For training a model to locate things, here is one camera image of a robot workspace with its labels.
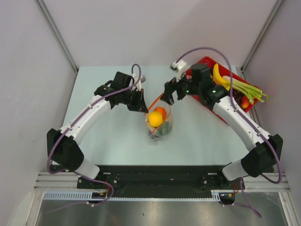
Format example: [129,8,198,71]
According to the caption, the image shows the green lime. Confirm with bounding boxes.
[156,121,172,137]

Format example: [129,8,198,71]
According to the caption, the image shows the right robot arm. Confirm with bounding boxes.
[160,61,283,189]

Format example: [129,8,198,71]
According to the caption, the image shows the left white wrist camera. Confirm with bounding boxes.
[131,73,146,91]

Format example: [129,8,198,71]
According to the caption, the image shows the orange fruit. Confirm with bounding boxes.
[154,106,166,119]

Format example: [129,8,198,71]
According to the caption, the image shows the upper banana bunch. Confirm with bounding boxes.
[213,63,230,91]

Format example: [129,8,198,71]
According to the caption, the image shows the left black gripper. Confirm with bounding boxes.
[121,89,148,113]

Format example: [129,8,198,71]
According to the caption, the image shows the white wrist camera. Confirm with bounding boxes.
[131,73,146,91]
[170,60,188,81]

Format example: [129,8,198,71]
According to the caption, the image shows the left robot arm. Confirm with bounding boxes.
[47,72,148,188]

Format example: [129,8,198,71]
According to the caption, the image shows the clear orange-zip plastic bag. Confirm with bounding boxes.
[143,94,173,143]

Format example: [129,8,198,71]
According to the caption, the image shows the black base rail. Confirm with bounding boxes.
[76,165,245,197]

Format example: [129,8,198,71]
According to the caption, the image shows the red yellow mango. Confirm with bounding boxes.
[241,96,253,109]

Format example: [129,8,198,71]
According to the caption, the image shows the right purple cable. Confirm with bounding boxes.
[175,47,283,218]

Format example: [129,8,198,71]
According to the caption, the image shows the dark grapes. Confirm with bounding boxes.
[232,89,244,105]

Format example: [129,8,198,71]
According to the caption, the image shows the yellow lemon fruit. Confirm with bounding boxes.
[148,111,163,128]

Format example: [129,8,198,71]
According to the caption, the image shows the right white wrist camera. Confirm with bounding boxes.
[170,60,188,81]

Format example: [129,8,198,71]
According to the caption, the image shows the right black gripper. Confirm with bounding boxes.
[160,68,201,105]

